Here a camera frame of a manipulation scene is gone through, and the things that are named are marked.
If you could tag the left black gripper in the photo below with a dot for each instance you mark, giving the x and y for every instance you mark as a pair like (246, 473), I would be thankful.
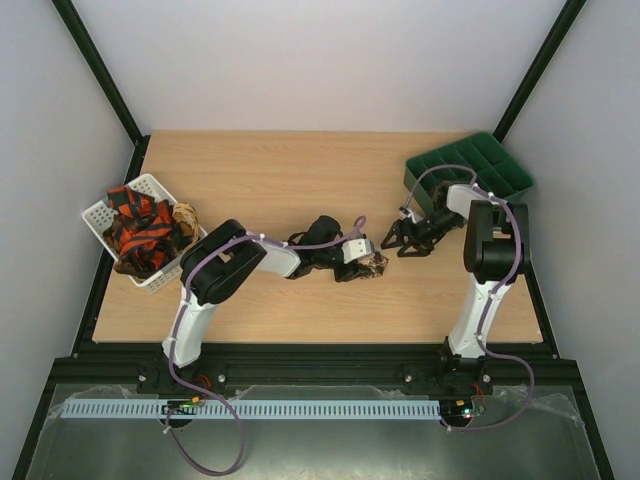
(350, 273)

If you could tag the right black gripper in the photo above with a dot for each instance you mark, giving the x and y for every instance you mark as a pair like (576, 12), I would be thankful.
(414, 235)

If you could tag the floral patterned tie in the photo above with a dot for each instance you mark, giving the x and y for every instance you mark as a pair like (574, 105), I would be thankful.
(372, 266)

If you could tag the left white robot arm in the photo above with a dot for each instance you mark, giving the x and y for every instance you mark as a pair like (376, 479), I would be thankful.
(220, 263)

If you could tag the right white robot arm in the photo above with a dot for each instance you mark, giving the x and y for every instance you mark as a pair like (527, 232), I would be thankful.
(496, 251)

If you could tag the green divided organizer tray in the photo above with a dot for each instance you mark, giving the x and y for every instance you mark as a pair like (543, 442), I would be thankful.
(497, 171)

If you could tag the brown tan patterned tie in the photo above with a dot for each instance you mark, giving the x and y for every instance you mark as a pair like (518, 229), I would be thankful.
(185, 216)

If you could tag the orange navy striped tie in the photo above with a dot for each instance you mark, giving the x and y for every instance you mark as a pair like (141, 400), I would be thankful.
(141, 232)

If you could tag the white perforated plastic basket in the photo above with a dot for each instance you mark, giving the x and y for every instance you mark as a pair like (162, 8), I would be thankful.
(99, 217)

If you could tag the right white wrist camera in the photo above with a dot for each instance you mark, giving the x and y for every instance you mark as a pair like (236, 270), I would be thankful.
(409, 215)

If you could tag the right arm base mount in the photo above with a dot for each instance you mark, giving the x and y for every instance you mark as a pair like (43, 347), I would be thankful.
(443, 381)

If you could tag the white slotted cable duct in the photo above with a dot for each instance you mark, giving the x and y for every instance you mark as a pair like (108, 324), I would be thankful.
(423, 410)

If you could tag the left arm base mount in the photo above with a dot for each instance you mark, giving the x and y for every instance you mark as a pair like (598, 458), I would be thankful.
(154, 378)

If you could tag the right black frame post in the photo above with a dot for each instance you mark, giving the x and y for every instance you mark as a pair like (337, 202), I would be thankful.
(546, 52)

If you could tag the black frame post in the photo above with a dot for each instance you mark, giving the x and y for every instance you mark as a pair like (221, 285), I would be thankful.
(546, 52)
(90, 53)

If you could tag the black aluminium frame rail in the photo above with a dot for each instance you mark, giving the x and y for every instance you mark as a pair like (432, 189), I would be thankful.
(234, 367)

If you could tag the left black frame post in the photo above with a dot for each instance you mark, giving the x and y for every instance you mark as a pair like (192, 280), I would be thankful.
(90, 53)

